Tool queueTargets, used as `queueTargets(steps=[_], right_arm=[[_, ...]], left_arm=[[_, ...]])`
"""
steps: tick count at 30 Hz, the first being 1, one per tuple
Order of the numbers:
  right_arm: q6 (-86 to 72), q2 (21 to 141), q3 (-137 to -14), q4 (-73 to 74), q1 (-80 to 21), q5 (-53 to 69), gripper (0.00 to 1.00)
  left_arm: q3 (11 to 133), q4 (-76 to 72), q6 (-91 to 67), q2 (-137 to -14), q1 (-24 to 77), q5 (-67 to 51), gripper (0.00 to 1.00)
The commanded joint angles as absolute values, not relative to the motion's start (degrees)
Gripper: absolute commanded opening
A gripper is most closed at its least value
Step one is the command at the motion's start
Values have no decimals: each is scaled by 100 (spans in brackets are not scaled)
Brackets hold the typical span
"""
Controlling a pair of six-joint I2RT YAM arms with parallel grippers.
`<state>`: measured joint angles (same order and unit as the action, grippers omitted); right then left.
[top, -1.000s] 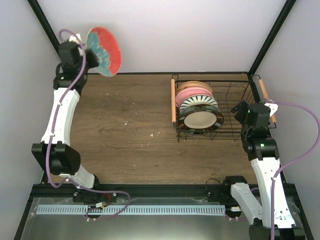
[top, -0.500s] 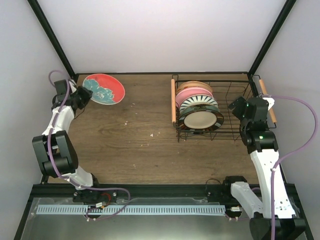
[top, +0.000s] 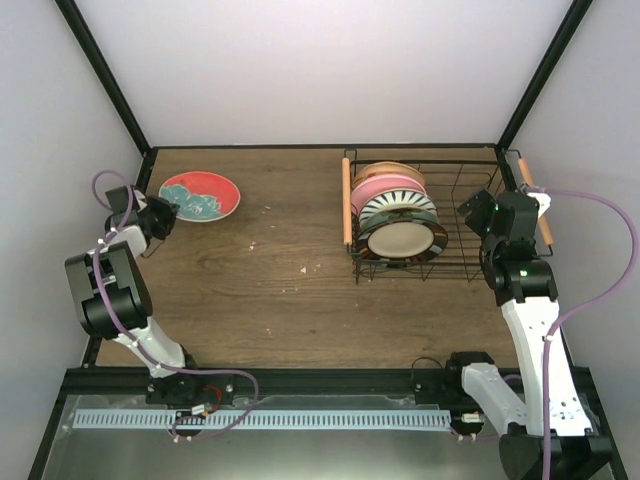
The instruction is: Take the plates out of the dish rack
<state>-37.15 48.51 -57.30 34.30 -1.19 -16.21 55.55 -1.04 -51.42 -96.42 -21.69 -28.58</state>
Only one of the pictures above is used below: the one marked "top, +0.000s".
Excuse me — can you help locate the red teal floral plate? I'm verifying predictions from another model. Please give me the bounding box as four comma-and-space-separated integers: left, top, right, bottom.
158, 171, 241, 223

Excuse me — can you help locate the white blue striped plate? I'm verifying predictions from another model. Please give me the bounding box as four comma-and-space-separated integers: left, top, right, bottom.
358, 189, 437, 223

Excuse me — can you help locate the mint green floral plate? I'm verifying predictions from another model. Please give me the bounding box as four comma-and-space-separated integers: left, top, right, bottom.
360, 208, 439, 231

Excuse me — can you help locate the brown rimmed cream plate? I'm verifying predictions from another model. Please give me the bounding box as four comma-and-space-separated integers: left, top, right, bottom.
356, 219, 449, 261

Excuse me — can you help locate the beige orange rimmed plate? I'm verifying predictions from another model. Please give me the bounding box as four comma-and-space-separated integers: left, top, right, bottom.
351, 161, 426, 188

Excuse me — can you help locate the pink plate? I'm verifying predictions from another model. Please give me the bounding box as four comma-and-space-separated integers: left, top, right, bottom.
351, 173, 426, 213

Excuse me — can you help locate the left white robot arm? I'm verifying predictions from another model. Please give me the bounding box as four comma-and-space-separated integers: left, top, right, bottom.
65, 186, 205, 404

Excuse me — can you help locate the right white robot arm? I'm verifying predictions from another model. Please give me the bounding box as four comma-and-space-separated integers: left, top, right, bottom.
444, 189, 612, 479

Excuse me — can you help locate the black wire dish rack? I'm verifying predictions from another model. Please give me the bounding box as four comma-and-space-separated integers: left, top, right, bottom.
343, 147, 516, 283

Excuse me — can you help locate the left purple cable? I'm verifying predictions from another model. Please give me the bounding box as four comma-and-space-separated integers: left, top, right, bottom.
91, 169, 260, 444

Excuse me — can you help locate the purple cable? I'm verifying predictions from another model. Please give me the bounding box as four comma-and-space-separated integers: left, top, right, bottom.
519, 184, 635, 480
91, 169, 260, 444

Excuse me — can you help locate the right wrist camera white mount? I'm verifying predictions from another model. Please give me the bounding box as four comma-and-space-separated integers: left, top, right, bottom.
519, 183, 551, 218

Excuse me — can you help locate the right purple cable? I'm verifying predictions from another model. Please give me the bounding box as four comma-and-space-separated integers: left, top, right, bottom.
519, 184, 635, 480

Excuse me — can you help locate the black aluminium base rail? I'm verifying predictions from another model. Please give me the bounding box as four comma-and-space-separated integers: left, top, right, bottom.
60, 367, 475, 408

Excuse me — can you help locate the light blue slotted cable duct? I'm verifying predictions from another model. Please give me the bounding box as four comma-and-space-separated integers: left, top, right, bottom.
72, 409, 451, 432

